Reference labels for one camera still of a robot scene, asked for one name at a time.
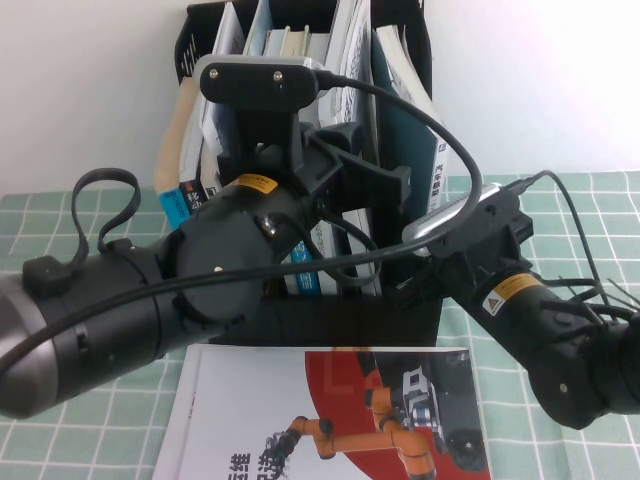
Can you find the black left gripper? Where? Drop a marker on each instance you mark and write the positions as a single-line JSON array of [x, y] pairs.
[[310, 170]]

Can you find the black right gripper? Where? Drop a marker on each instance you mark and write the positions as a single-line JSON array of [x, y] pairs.
[[450, 280]]

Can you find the white car suspension book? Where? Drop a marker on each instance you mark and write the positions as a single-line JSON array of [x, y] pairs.
[[405, 150]]

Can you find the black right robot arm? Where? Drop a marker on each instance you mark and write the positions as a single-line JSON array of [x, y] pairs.
[[565, 370]]

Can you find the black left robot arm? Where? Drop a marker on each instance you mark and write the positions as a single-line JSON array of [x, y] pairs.
[[100, 310]]

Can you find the large white printed cover book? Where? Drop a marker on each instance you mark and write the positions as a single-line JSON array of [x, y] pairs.
[[361, 75]]

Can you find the large white spine book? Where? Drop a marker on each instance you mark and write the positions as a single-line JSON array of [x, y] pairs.
[[340, 50]]

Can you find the black plastic book holder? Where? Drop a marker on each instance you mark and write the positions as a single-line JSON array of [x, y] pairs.
[[325, 320]]

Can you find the cyan spine white lettering book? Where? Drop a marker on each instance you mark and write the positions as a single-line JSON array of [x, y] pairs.
[[305, 280]]

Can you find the white spine black cover book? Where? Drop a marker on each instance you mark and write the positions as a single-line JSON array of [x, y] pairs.
[[209, 172]]

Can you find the light blue thin book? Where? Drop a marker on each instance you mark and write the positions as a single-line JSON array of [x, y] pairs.
[[257, 30]]

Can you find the black spine white lettering book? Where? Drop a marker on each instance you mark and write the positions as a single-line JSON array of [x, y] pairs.
[[194, 199]]

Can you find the cyan spine book tan pages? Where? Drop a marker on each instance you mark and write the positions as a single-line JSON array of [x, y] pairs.
[[172, 150]]

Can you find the green checkered tablecloth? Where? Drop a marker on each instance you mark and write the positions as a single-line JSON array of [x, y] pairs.
[[615, 215]]

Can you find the thin white booklet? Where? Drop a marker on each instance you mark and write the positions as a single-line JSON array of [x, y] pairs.
[[227, 30]]

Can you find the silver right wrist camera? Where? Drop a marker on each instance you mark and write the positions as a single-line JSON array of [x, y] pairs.
[[450, 215]]

